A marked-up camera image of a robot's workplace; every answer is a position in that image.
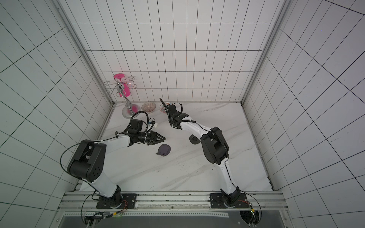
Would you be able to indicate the brown striped glass bowl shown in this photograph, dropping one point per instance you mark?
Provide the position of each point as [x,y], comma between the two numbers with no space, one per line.
[148,107]

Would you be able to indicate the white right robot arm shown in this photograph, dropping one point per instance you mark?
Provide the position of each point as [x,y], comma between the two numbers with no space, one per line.
[215,150]

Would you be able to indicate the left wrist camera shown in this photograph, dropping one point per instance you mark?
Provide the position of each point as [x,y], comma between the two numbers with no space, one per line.
[151,125]

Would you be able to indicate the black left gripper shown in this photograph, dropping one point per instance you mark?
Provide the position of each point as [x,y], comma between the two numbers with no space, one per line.
[153,137]

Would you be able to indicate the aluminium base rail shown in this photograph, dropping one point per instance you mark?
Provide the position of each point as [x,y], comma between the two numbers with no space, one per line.
[170,204]

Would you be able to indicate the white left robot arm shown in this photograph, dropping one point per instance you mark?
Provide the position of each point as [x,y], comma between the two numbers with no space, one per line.
[91,161]

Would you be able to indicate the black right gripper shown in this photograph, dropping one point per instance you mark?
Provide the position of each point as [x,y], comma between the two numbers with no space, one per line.
[168,108]

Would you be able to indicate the pink plastic cup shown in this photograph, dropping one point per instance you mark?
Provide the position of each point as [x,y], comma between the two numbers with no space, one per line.
[122,88]

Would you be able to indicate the chrome cup holder stand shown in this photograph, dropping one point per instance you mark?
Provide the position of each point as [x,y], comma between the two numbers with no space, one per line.
[130,109]

